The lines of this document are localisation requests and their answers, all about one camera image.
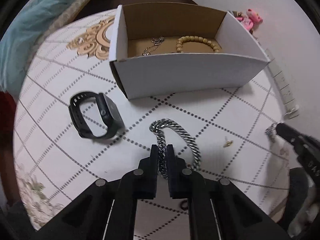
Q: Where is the patterned table cover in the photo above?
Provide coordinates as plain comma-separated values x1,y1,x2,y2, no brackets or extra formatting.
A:
14,10,290,230

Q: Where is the wooden bead bracelet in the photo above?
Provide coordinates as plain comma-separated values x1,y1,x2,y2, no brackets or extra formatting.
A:
175,35,221,54

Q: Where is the thin silver chain bracelet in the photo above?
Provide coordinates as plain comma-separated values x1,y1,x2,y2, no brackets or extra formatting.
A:
265,122,279,140

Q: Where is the white cardboard box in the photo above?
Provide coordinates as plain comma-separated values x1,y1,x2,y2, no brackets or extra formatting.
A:
108,2,270,99

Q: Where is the thick silver chain bracelet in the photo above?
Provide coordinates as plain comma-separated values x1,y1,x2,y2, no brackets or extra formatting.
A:
149,118,201,180

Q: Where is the silver necklace in box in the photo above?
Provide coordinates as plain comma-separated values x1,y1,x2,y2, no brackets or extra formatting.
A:
141,36,165,56

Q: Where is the white wall power strip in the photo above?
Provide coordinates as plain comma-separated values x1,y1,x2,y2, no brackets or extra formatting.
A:
265,49,299,120

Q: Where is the teal blanket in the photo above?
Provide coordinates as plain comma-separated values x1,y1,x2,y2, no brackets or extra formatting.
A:
1,0,75,98

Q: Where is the pink panther plush toy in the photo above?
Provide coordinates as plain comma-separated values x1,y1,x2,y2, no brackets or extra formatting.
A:
235,9,263,34

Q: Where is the bed mattress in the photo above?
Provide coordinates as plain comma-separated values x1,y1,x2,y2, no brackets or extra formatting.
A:
25,0,90,64

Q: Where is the black smart watch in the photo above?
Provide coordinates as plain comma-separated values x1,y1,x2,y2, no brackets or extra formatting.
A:
68,91,124,140

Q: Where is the small gold earring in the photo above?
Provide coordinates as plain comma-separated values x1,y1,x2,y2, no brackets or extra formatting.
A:
223,137,233,147

